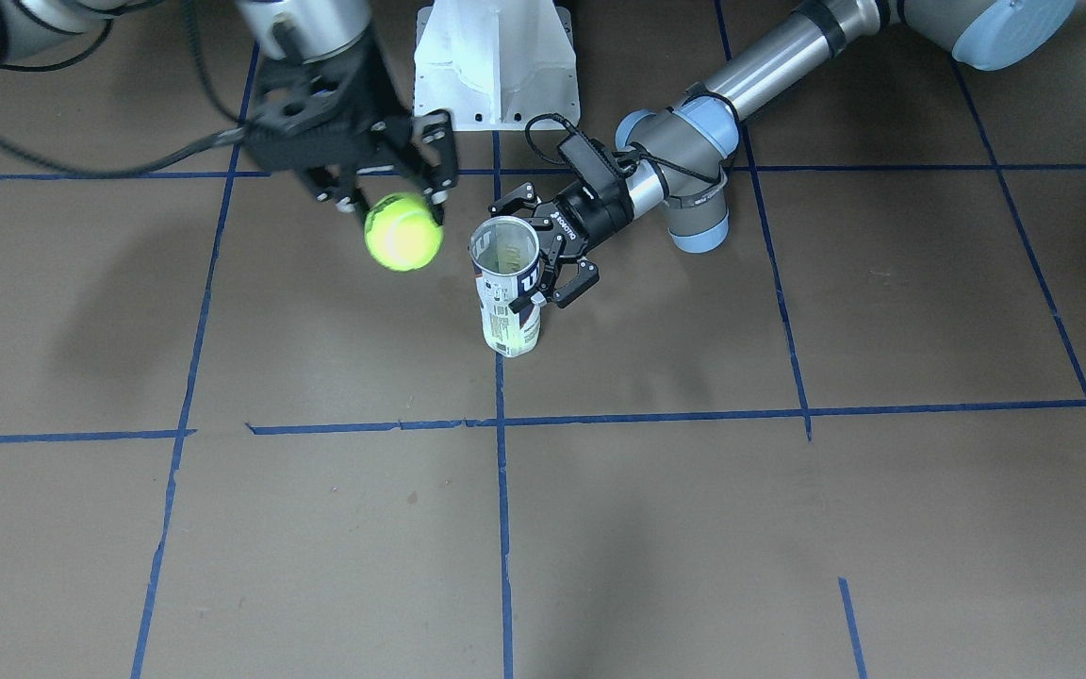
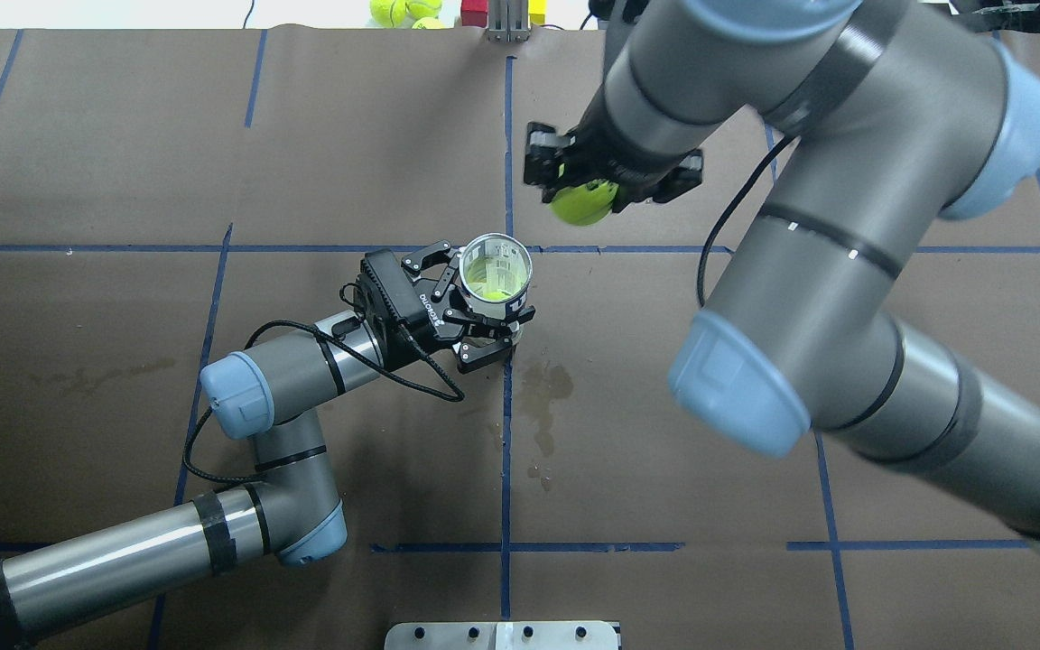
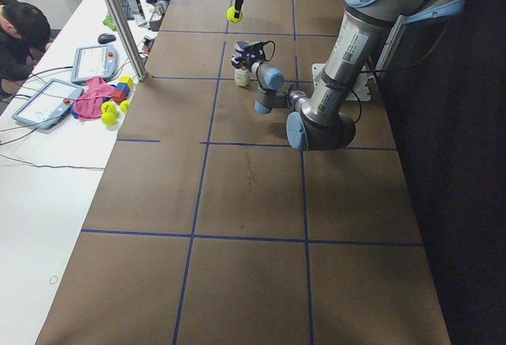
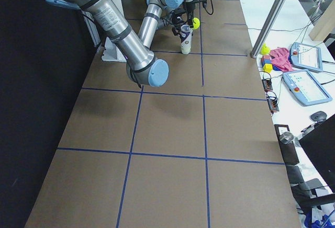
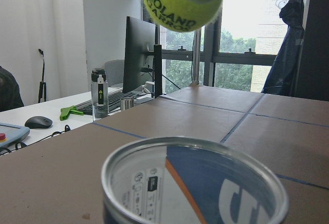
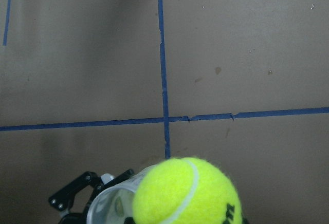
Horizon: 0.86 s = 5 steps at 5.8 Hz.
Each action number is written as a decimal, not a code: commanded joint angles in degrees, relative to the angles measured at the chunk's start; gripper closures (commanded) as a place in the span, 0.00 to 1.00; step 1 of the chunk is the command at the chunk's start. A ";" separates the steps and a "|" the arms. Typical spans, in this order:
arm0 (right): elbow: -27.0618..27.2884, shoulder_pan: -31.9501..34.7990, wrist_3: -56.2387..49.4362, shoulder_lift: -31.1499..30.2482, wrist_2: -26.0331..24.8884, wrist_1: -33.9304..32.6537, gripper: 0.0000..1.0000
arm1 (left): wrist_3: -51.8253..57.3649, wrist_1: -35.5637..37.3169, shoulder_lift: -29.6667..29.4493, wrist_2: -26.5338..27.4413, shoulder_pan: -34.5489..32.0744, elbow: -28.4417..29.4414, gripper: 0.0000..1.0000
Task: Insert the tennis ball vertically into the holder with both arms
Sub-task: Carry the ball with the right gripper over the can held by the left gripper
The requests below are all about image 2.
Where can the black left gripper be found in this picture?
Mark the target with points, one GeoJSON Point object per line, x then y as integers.
{"type": "Point", "coordinates": [423, 313]}

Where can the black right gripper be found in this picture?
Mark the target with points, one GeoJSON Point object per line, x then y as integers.
{"type": "Point", "coordinates": [594, 161]}

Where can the white blue tennis ball can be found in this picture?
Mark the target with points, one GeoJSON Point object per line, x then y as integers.
{"type": "Point", "coordinates": [497, 249]}

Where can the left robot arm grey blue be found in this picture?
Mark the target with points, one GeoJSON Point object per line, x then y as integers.
{"type": "Point", "coordinates": [101, 347]}

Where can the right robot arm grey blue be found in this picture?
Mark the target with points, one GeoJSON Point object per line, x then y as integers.
{"type": "Point", "coordinates": [898, 117]}

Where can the yellow ball on side table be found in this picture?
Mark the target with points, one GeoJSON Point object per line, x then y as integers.
{"type": "Point", "coordinates": [388, 14]}

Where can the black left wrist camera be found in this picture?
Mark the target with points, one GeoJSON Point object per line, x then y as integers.
{"type": "Point", "coordinates": [389, 298]}

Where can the white pedestal column base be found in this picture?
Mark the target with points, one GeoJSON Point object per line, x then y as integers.
{"type": "Point", "coordinates": [540, 634]}

